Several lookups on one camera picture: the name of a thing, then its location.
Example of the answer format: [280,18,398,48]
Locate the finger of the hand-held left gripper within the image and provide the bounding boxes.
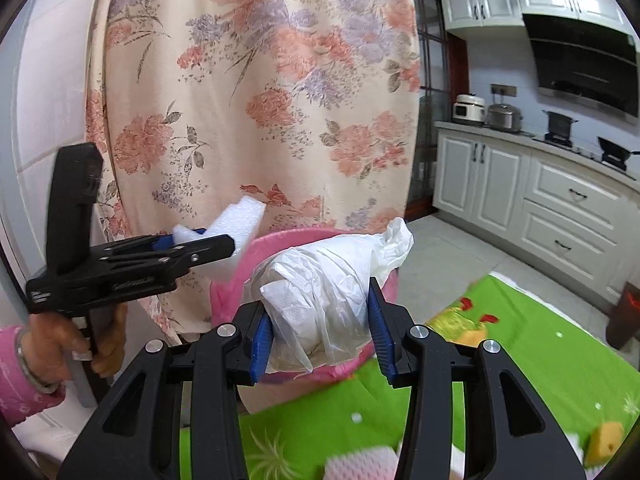
[99,234,236,282]
[91,228,207,262]

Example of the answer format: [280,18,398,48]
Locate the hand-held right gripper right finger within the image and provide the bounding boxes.
[367,276,587,480]

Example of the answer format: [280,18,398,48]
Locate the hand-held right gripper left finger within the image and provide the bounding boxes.
[57,300,275,480]

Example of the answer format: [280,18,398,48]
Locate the white foam piece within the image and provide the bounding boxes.
[172,197,266,281]

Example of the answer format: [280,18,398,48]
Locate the pink bag-lined bin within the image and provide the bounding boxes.
[209,227,401,413]

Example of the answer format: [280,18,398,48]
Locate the white plastic bag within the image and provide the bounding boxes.
[252,217,415,373]

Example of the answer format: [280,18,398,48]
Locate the person's left forearm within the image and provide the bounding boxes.
[0,325,67,427]

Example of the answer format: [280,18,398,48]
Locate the person's left hand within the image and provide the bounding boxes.
[20,305,127,387]

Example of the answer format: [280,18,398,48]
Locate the pale pink foam net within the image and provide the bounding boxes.
[322,447,401,480]

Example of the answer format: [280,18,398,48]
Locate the green printed tablecloth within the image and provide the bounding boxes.
[180,272,640,480]

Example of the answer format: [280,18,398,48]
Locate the floral curtain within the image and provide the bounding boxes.
[85,0,422,336]

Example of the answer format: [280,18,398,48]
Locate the white lower kitchen cabinets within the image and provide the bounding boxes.
[432,120,640,306]

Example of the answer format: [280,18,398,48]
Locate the white rice cooker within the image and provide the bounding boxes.
[452,92,487,126]

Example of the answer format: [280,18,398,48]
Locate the red waste bin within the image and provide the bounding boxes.
[606,281,640,351]

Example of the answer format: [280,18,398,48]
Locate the silver pressure cooker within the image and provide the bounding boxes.
[487,102,524,133]

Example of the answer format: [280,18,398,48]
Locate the yellow sponge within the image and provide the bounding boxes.
[582,421,626,467]

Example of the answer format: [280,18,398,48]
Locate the black gas hob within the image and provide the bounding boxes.
[532,132,626,162]

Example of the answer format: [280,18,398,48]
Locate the steel stock pot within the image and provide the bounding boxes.
[542,110,580,143]

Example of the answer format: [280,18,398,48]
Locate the dark wood glass door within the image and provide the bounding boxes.
[402,0,468,221]

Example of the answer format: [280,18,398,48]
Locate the black wok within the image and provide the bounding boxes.
[597,136,640,168]

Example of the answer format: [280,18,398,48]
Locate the black range hood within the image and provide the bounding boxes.
[522,12,640,126]

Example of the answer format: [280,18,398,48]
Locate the silver bracelet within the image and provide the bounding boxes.
[15,329,58,394]

